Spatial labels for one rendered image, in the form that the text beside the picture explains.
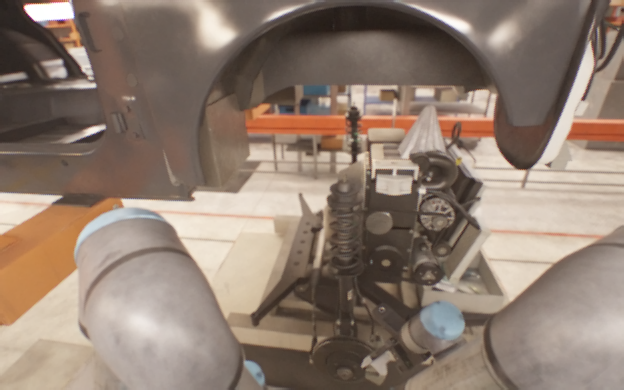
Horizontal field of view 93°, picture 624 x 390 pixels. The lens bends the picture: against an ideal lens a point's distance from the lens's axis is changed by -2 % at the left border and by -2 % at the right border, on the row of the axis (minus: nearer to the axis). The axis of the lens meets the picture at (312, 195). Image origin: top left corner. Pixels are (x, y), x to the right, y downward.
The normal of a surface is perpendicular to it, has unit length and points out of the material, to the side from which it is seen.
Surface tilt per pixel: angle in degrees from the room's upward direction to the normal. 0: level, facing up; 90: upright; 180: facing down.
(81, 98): 72
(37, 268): 90
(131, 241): 4
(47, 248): 90
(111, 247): 16
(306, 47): 90
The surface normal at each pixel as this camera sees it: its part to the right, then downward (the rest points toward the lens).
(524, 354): -0.88, -0.03
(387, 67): -0.20, 0.47
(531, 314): -0.87, -0.46
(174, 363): 0.43, 0.00
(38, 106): -0.17, 0.15
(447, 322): 0.15, -0.62
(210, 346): 0.78, -0.22
